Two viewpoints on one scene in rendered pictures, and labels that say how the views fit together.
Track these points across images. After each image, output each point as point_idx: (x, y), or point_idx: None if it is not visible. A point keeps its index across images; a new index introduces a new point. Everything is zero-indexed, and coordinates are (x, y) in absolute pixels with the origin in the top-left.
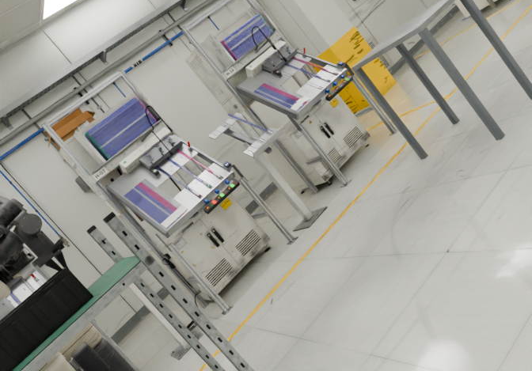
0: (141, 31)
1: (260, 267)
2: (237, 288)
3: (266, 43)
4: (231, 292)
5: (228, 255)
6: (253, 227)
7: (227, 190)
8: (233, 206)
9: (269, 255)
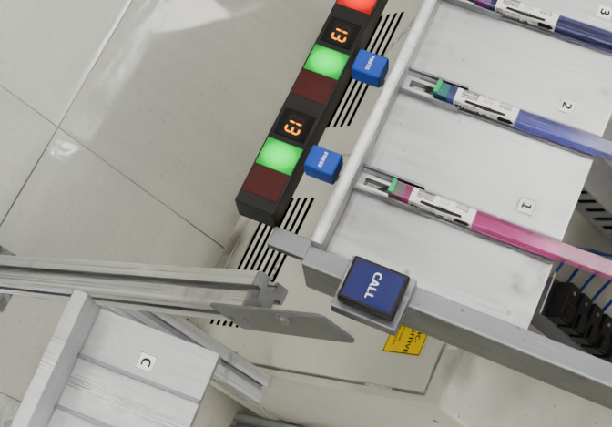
0: None
1: (162, 152)
2: (249, 54)
3: None
4: (281, 51)
5: (335, 147)
6: (249, 338)
7: (299, 109)
8: (370, 341)
9: (138, 239)
